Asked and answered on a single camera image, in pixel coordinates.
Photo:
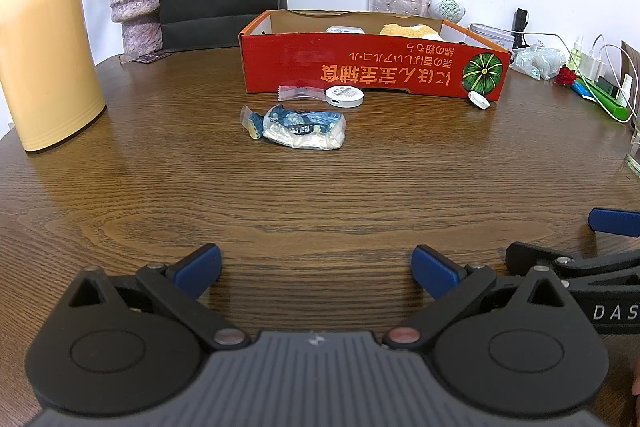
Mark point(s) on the white round case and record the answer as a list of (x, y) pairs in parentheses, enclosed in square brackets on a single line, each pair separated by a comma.
[(344, 97)]

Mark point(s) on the white rectangular tin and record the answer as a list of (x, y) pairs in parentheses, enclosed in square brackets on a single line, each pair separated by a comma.
[(495, 36)]

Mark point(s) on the clear plastic sachet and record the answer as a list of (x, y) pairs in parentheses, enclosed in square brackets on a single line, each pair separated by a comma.
[(300, 93)]

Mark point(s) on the drinking glass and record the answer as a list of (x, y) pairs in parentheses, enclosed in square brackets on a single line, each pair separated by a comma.
[(633, 152)]

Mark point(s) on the yellow thermos jug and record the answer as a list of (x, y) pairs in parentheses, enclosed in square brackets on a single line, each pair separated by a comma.
[(45, 57)]

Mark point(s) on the crumpled clear plastic bag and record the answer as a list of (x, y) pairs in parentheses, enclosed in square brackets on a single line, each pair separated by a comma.
[(540, 59)]

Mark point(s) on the orange-red cardboard box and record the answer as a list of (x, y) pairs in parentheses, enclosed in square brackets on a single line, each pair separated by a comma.
[(300, 57)]

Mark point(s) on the small dark card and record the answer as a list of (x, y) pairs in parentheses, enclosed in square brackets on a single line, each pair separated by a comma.
[(150, 58)]

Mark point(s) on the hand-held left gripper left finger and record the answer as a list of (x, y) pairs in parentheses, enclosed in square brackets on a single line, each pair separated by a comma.
[(200, 264)]

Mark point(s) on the pinkish stone vase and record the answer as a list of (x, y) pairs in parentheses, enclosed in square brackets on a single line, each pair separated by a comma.
[(135, 7)]

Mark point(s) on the green marker pen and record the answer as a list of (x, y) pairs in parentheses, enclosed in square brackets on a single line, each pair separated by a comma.
[(607, 103)]

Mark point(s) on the small white spray bottle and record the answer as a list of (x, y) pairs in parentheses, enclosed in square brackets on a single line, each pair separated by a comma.
[(626, 89)]

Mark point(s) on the black power adapter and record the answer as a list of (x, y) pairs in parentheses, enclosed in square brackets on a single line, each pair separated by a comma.
[(520, 24)]

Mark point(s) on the white round speaker device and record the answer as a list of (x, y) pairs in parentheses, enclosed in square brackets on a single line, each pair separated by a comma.
[(447, 7)]

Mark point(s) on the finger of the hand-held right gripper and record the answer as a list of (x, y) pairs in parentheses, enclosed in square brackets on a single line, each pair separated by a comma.
[(615, 222), (525, 254)]

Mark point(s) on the white wipes canister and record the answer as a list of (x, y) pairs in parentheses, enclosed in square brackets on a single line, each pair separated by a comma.
[(345, 29)]

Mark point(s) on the red rose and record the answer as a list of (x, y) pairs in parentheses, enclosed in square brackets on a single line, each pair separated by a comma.
[(565, 76)]

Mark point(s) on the blue white snack packet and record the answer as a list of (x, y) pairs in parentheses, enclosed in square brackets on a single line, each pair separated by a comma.
[(300, 129)]

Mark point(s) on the clear spray bottle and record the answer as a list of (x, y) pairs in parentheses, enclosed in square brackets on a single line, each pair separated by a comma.
[(576, 54)]

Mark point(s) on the white charger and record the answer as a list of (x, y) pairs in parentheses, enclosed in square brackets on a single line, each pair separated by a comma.
[(594, 67)]

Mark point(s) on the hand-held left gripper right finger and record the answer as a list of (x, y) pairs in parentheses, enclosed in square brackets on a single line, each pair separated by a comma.
[(432, 269)]

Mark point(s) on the small white cap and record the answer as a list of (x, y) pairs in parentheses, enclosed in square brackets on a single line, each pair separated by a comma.
[(479, 99)]

